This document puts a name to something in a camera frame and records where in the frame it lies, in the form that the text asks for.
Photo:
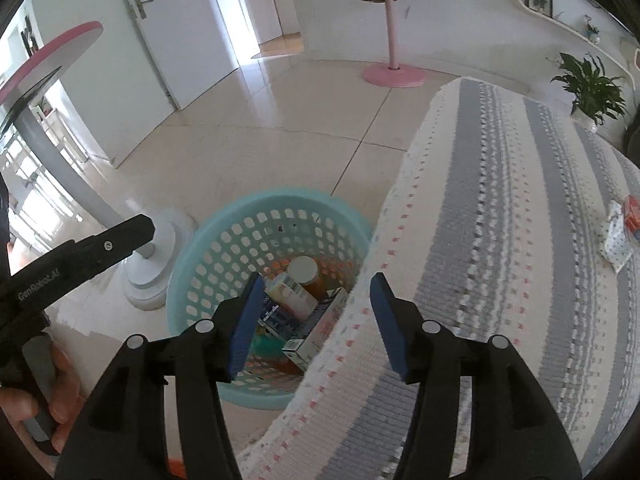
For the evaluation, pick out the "pink coat rack stand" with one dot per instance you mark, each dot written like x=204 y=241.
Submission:
x=393 y=74

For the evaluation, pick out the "white dotted paper bag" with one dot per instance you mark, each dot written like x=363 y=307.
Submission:
x=615 y=246

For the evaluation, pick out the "white door with handle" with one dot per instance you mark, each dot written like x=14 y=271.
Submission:
x=189 y=44

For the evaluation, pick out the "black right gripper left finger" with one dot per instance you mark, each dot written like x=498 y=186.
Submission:
x=120 y=432

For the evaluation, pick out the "black guitar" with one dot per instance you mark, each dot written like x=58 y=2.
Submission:
x=631 y=142

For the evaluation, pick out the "white curved wall shelf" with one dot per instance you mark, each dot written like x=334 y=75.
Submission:
x=621 y=66

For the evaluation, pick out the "green potted plant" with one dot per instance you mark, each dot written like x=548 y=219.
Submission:
x=596 y=95

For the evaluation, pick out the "framed butterfly picture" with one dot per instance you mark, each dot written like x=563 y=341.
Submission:
x=544 y=7

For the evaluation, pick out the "small figurine on shelf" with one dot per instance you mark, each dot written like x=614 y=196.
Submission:
x=592 y=32

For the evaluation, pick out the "teal plastic waste basket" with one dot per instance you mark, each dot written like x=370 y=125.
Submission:
x=263 y=233

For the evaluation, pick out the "white carton box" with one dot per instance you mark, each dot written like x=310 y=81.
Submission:
x=309 y=338

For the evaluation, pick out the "colourful snack wrapper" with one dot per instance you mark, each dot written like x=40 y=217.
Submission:
x=631 y=211

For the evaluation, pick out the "orange bottle white cap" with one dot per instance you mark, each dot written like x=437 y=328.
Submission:
x=306 y=272

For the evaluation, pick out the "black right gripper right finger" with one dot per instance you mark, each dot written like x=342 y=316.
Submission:
x=515 y=431

